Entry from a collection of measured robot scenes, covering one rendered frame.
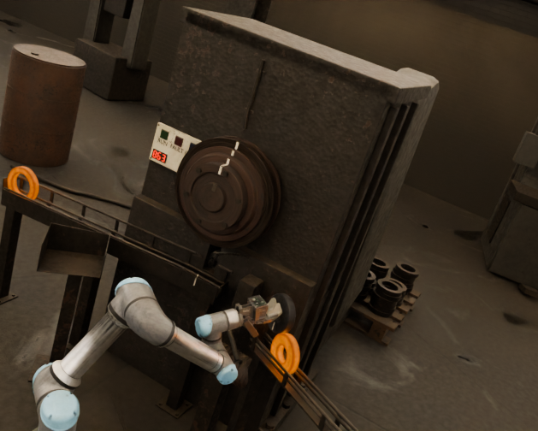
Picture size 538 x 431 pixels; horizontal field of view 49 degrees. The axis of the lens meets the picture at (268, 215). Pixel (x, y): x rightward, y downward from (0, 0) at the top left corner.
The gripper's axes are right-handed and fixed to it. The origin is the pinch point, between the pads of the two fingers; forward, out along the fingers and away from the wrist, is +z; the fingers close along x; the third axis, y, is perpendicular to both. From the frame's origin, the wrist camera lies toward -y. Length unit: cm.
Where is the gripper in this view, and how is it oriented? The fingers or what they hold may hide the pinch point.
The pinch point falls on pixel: (281, 309)
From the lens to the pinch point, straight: 235.5
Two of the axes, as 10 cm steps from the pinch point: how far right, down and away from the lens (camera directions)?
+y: 0.8, -8.7, -4.8
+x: -4.7, -4.6, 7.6
